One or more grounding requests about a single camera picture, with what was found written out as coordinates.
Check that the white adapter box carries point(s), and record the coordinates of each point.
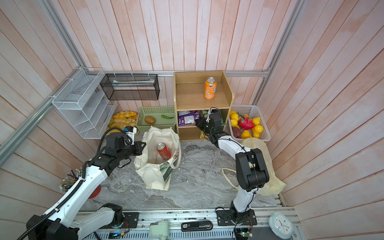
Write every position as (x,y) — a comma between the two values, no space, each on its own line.
(159,230)

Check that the pile of bread buns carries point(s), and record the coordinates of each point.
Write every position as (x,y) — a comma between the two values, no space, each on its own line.
(123,119)

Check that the black mesh wall basket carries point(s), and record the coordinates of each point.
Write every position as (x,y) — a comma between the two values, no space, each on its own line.
(131,87)

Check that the white round clock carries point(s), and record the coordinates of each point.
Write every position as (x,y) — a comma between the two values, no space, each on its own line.
(281,226)

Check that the green chili pepper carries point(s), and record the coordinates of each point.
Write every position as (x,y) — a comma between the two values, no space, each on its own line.
(167,117)

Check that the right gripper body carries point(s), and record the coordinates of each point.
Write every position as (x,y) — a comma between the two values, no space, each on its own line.
(211,130)

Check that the red soda can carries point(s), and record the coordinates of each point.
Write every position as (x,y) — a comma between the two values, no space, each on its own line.
(163,151)

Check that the cream canvas tote bag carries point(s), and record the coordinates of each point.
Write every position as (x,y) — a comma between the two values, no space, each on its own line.
(154,171)

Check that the red dragon fruit toy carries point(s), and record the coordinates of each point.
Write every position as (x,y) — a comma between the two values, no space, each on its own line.
(245,123)

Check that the wooden shelf unit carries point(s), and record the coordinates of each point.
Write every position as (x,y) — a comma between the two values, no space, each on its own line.
(189,92)

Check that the yellow lemon toy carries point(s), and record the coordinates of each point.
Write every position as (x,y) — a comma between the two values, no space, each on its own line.
(258,129)

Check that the green plastic basket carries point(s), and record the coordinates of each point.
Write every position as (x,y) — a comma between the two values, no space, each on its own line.
(156,112)

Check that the brown potato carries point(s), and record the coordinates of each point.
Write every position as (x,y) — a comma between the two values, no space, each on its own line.
(150,120)

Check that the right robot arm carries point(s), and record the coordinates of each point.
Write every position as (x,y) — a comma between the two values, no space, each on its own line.
(240,209)

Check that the white fruit basket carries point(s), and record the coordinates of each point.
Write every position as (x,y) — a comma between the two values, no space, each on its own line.
(253,112)

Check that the yellow plastic grocery bag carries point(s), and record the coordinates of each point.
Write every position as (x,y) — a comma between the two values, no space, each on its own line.
(254,168)

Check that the black barcode scanner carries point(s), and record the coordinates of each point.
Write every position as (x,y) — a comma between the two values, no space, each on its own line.
(197,226)

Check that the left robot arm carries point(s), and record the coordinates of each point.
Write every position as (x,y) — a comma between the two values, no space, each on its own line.
(57,223)

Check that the white wire rack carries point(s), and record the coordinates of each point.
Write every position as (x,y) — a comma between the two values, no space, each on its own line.
(84,104)

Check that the orange soda can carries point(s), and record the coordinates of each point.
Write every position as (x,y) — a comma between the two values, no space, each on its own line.
(210,88)

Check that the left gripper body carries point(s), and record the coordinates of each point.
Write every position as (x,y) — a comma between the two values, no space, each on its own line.
(127,151)

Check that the purple snack bag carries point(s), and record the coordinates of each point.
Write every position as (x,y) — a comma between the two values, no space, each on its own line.
(187,117)

